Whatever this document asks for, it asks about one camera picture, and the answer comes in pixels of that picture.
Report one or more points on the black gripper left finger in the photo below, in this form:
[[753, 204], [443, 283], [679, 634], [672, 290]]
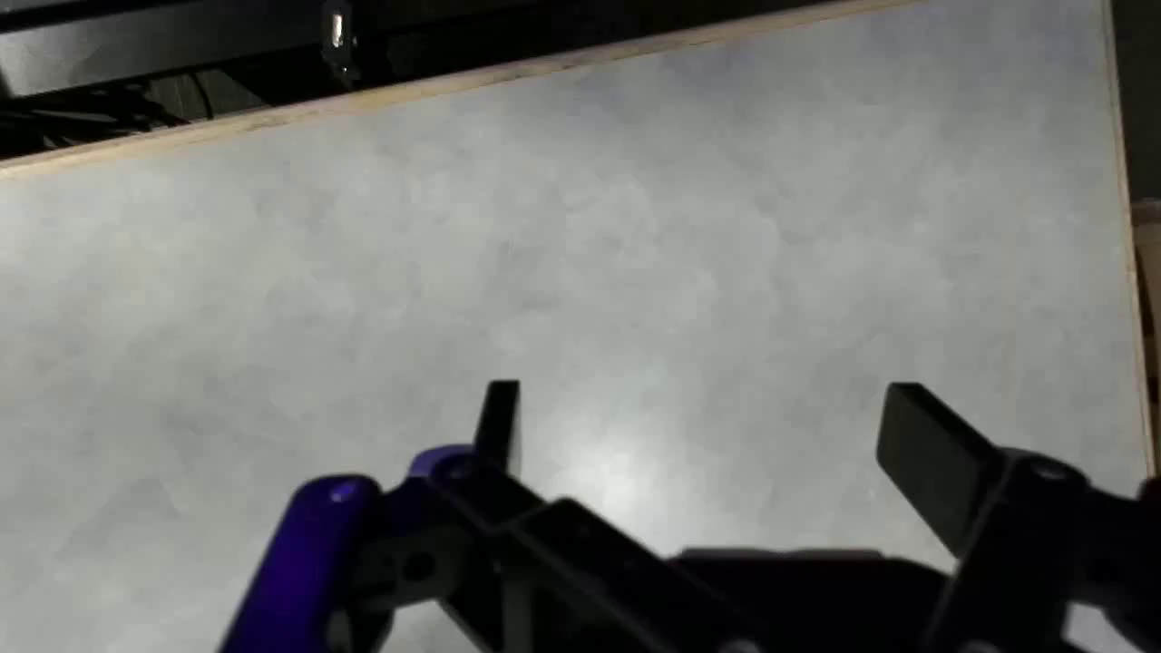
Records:
[[515, 571]]

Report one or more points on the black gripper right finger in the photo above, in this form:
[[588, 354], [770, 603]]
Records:
[[1027, 533]]

